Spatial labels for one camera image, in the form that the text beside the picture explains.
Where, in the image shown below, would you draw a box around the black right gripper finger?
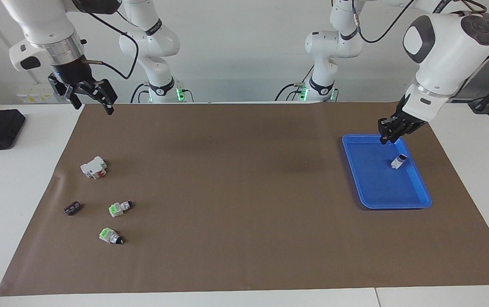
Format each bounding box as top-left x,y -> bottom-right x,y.
93,79 -> 118,116
60,84 -> 82,110

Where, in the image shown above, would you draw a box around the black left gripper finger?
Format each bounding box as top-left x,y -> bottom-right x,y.
389,126 -> 411,143
378,117 -> 394,145

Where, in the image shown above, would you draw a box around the white circuit breaker red lever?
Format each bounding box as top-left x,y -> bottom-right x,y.
80,156 -> 108,180

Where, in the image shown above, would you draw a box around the blue plastic tray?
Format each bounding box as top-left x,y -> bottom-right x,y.
342,133 -> 433,210

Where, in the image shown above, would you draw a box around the brown paper table mat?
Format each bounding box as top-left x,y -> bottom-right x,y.
0,101 -> 489,297

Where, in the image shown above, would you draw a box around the black right base cables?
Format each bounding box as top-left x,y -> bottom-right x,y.
130,83 -> 195,104

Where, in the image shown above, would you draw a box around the black base cables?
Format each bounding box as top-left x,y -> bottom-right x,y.
275,64 -> 315,102
130,83 -> 195,104

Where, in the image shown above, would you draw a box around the white wall power strip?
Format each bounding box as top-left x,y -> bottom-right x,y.
17,83 -> 60,104

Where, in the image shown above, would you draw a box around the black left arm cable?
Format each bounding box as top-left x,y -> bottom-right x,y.
352,0 -> 488,44

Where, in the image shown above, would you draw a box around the black left base cables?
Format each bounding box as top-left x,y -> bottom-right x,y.
275,64 -> 315,102

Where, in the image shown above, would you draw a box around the green and white selector switch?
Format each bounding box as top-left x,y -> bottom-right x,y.
108,200 -> 134,218
99,227 -> 125,246

